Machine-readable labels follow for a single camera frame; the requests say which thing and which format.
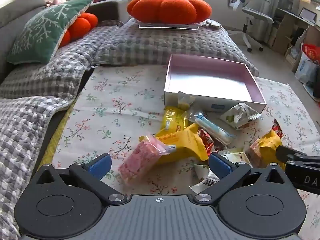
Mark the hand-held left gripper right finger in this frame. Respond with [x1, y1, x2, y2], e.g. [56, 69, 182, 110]
[195, 152, 292, 203]

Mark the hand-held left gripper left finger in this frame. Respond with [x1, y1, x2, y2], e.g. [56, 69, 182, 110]
[30, 152, 128, 205]

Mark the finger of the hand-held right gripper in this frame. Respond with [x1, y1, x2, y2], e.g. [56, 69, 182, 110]
[276, 145, 320, 165]

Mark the yellow snack packet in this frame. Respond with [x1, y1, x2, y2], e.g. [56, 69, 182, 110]
[139, 124, 209, 166]
[155, 106, 190, 138]
[259, 129, 287, 171]

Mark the pink snack packet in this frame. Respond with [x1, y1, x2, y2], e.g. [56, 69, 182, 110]
[117, 134, 173, 187]

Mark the white green snack packet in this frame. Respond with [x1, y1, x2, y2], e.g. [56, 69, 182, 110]
[219, 103, 262, 130]

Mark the pink-lined cardboard box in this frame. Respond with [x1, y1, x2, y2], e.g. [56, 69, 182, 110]
[164, 54, 267, 115]

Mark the white red-print snack packet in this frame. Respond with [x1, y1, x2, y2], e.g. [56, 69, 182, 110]
[189, 164, 221, 194]

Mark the clear blue-white snack packet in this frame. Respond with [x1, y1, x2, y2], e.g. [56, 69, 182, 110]
[184, 110, 236, 146]

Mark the yellow mat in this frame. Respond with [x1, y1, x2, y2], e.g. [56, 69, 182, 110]
[37, 100, 77, 167]

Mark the floral tablecloth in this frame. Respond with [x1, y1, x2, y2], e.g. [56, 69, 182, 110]
[41, 65, 320, 232]

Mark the small pale snack packet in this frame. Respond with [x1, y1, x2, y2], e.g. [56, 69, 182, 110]
[177, 91, 197, 111]

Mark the black object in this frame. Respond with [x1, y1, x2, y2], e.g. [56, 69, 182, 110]
[310, 66, 320, 98]

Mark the white blue shopping bag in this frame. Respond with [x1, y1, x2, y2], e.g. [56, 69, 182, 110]
[294, 52, 320, 85]

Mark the red shopping bag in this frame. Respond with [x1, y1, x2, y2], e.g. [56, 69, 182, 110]
[301, 43, 320, 64]

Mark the grey checked blanket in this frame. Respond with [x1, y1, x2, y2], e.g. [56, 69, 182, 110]
[0, 19, 260, 240]

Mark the wooden desk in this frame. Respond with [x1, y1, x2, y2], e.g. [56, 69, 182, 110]
[269, 5, 320, 55]

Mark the laptop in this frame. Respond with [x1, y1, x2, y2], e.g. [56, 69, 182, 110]
[299, 7, 317, 22]

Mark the small orange pumpkin cushion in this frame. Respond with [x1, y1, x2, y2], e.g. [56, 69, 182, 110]
[58, 12, 98, 48]

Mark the green snowflake pillow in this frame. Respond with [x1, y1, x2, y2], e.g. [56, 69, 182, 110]
[6, 0, 96, 65]

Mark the white office chair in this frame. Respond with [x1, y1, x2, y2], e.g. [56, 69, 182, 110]
[229, 0, 275, 53]

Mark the white flat board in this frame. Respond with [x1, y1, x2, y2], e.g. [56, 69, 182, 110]
[138, 20, 201, 30]

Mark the large orange pumpkin cushion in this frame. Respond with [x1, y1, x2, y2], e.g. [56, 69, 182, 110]
[127, 0, 212, 25]

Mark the grey sofa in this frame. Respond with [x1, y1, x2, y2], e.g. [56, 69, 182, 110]
[0, 0, 129, 67]

